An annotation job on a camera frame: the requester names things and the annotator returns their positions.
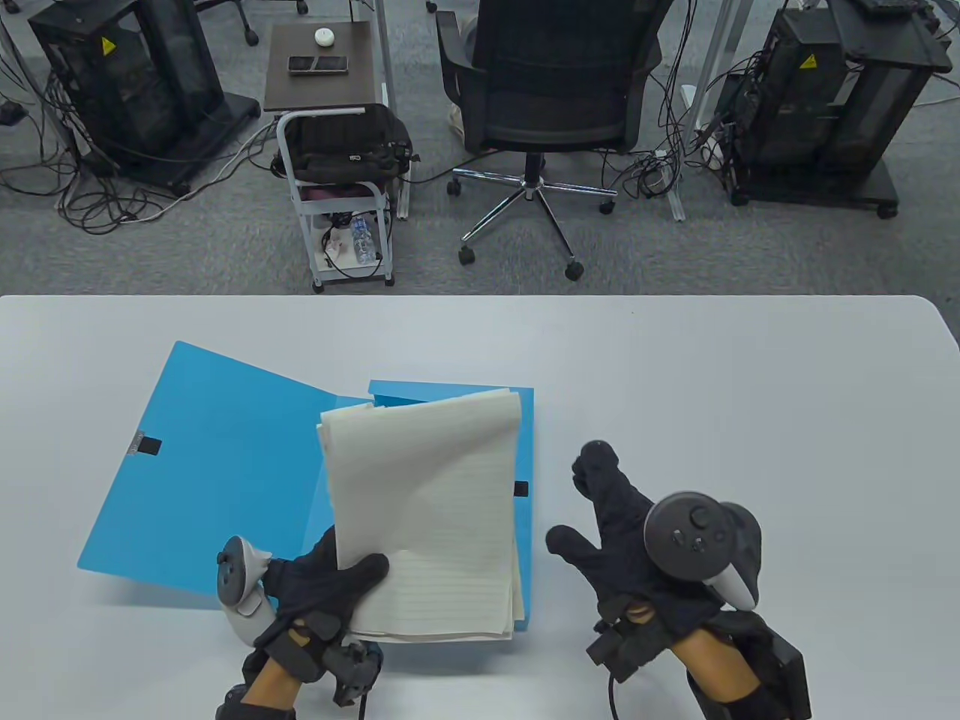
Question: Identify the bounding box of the person's right hand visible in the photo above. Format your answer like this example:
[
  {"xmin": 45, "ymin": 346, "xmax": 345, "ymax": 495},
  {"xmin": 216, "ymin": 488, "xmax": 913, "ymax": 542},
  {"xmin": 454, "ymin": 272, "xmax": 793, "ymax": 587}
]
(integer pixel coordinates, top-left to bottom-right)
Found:
[{"xmin": 546, "ymin": 440, "xmax": 727, "ymax": 681}]

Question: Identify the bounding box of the person's left hand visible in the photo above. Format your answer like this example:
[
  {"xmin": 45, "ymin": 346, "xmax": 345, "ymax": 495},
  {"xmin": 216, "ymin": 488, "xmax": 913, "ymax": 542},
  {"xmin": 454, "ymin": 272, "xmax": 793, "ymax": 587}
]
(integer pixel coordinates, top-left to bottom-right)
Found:
[{"xmin": 255, "ymin": 525, "xmax": 391, "ymax": 707}]

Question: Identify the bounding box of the stack of lined papers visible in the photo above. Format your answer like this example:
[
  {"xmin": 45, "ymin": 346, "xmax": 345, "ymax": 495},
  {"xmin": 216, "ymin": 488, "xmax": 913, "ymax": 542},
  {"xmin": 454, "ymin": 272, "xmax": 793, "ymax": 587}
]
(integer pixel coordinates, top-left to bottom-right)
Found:
[{"xmin": 316, "ymin": 388, "xmax": 526, "ymax": 642}]

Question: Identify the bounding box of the blue file box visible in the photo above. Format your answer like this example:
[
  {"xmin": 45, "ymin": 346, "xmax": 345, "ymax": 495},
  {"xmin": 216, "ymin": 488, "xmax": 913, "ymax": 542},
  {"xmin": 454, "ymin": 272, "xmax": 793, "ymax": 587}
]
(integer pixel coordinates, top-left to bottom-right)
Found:
[{"xmin": 77, "ymin": 341, "xmax": 536, "ymax": 638}]

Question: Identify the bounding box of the person's right forearm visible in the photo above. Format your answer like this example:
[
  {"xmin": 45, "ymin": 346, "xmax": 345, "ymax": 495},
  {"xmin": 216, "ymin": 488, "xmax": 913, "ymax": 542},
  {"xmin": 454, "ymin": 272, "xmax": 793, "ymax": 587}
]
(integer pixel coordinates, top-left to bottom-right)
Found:
[{"xmin": 667, "ymin": 626, "xmax": 762, "ymax": 706}]

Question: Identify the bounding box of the person's left forearm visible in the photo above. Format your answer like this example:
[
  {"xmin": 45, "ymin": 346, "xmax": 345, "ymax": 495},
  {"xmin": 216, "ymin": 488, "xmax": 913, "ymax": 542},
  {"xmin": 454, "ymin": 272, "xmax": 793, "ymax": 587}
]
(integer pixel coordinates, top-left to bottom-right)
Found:
[{"xmin": 240, "ymin": 649, "xmax": 301, "ymax": 720}]

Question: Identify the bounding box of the grey right hand controller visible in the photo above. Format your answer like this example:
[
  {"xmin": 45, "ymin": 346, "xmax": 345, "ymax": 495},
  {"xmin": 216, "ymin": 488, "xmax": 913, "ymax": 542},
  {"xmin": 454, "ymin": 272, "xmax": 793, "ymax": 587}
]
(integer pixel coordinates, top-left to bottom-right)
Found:
[{"xmin": 645, "ymin": 491, "xmax": 762, "ymax": 610}]

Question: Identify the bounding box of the grey hand controller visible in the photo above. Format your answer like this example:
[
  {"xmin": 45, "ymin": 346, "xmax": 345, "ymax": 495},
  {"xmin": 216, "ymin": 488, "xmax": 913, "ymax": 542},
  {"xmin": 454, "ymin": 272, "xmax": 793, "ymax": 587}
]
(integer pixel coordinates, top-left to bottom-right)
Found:
[
  {"xmin": 645, "ymin": 491, "xmax": 762, "ymax": 610},
  {"xmin": 216, "ymin": 535, "xmax": 277, "ymax": 647}
]

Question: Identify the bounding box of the grey left hand controller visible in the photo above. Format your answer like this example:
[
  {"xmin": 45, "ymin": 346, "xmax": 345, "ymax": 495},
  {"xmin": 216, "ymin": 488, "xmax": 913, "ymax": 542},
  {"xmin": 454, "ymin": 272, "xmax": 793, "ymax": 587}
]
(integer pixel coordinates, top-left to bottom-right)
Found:
[{"xmin": 216, "ymin": 535, "xmax": 277, "ymax": 647}]

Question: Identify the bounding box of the white rolling cart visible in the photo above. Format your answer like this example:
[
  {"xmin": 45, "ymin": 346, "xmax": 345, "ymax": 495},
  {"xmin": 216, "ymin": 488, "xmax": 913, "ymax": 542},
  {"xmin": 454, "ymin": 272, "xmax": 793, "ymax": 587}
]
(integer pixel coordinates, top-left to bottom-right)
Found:
[{"xmin": 276, "ymin": 105, "xmax": 397, "ymax": 293}]

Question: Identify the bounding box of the maroon pouch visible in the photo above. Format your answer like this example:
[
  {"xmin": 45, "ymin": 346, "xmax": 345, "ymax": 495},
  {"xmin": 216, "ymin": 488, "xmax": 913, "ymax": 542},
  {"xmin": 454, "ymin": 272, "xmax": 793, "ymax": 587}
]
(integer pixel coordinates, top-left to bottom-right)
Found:
[{"xmin": 300, "ymin": 182, "xmax": 377, "ymax": 201}]

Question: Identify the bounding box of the black bag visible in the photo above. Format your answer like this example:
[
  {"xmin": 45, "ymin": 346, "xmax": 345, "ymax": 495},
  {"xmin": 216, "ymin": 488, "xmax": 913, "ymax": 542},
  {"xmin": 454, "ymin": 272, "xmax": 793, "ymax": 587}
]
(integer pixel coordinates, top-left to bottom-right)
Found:
[{"xmin": 271, "ymin": 105, "xmax": 421, "ymax": 185}]

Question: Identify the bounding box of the black mesh office chair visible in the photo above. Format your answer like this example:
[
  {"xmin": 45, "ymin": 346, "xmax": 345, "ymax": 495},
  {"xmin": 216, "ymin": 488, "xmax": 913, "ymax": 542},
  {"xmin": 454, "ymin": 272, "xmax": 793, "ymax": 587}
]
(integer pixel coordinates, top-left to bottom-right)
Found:
[{"xmin": 435, "ymin": 0, "xmax": 680, "ymax": 282}]

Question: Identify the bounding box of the dark brown side table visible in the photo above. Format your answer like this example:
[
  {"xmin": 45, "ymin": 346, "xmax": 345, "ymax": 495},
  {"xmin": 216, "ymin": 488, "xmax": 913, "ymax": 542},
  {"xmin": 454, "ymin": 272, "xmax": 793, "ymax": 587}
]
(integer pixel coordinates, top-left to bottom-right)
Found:
[{"xmin": 264, "ymin": 21, "xmax": 378, "ymax": 113}]

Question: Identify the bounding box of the black computer rack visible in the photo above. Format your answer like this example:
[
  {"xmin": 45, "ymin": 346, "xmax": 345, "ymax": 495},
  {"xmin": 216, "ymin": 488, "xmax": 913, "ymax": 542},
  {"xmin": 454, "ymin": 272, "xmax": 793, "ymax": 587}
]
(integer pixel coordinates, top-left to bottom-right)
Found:
[
  {"xmin": 720, "ymin": 0, "xmax": 955, "ymax": 220},
  {"xmin": 28, "ymin": 0, "xmax": 262, "ymax": 197}
]

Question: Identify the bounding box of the white table leg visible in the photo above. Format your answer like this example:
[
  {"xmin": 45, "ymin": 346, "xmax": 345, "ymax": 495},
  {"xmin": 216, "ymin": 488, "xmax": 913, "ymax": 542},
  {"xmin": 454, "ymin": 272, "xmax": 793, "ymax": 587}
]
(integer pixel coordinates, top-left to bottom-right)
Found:
[{"xmin": 664, "ymin": 0, "xmax": 740, "ymax": 223}]

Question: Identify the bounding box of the black chair base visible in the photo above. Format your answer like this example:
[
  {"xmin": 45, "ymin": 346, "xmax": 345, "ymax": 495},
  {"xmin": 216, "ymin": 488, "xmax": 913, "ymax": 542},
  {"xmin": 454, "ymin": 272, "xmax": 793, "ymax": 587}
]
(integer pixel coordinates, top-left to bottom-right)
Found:
[{"xmin": 195, "ymin": 0, "xmax": 310, "ymax": 47}]

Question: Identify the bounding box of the black left wrist strap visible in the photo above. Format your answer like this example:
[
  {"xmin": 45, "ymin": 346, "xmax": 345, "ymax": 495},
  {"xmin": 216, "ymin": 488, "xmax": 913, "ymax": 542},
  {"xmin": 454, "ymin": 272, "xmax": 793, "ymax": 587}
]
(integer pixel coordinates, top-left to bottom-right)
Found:
[{"xmin": 216, "ymin": 682, "xmax": 297, "ymax": 720}]

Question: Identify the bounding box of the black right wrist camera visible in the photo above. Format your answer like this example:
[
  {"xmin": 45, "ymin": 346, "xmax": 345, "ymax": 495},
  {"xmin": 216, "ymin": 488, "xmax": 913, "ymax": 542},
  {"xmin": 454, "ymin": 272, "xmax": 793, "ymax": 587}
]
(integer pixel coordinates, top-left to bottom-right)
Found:
[{"xmin": 686, "ymin": 611, "xmax": 812, "ymax": 720}]

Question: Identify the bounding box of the tangle of floor cables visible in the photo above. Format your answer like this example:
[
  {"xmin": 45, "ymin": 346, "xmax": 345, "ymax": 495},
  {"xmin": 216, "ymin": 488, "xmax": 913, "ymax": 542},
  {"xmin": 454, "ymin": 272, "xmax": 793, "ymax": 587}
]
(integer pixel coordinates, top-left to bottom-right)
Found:
[
  {"xmin": 615, "ymin": 0, "xmax": 743, "ymax": 200},
  {"xmin": 0, "ymin": 45, "xmax": 278, "ymax": 237}
]

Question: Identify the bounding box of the silver aluminium post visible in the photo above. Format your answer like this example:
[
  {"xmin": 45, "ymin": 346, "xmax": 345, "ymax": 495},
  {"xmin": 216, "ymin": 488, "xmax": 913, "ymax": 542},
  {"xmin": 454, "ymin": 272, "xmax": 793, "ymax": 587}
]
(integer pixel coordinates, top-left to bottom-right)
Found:
[{"xmin": 373, "ymin": 0, "xmax": 410, "ymax": 222}]

